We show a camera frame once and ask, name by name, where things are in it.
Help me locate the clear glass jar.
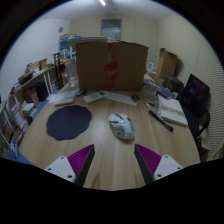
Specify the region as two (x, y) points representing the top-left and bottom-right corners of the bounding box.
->
(64, 59), (79, 88)

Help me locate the colourful poster board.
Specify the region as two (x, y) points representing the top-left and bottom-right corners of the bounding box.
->
(58, 33), (82, 61)

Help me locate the black screen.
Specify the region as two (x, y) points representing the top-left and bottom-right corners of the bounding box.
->
(181, 73), (211, 118)

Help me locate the small black clip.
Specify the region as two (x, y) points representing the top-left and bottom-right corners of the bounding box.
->
(130, 93), (141, 103)

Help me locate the black bag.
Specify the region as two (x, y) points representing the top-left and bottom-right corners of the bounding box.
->
(162, 75), (185, 94)

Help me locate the black marker pen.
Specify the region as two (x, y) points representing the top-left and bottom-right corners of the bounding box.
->
(148, 109), (175, 133)

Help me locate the shelf unit with books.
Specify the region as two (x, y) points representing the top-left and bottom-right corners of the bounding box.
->
(0, 56), (58, 161)

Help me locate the black office chair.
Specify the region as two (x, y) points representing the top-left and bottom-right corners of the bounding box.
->
(191, 109), (212, 159)

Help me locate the large brown cardboard box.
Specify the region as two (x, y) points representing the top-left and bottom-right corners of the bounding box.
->
(75, 40), (150, 93)

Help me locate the small open cardboard box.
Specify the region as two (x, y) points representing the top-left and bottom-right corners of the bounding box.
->
(155, 47), (179, 80)

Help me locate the white paper sheet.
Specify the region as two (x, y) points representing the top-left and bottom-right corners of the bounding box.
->
(104, 90), (139, 107)

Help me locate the window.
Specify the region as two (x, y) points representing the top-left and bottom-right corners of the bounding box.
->
(100, 18), (123, 42)

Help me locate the small black round object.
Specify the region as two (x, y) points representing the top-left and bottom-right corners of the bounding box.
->
(75, 88), (88, 98)

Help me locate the white cable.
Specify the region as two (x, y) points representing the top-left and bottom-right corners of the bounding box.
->
(145, 97), (160, 113)

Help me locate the white book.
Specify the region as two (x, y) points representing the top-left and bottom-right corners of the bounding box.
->
(156, 94), (189, 128)

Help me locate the black thermos bottle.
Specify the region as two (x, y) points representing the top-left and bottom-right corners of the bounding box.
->
(53, 52), (65, 90)

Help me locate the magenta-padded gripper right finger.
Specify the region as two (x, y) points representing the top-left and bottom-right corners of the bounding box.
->
(133, 143), (184, 185)

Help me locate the blue book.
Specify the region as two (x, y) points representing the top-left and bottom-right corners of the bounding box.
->
(151, 78), (176, 100)

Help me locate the small white box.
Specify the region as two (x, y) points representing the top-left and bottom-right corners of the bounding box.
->
(53, 97), (75, 107)

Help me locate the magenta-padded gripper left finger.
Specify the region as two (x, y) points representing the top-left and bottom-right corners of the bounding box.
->
(44, 143), (96, 188)

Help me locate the dark blue cloud-shaped mouse pad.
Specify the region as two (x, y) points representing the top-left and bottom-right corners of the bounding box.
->
(45, 104), (93, 142)

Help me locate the white and black computer mouse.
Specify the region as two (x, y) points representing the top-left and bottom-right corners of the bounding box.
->
(108, 112), (136, 141)

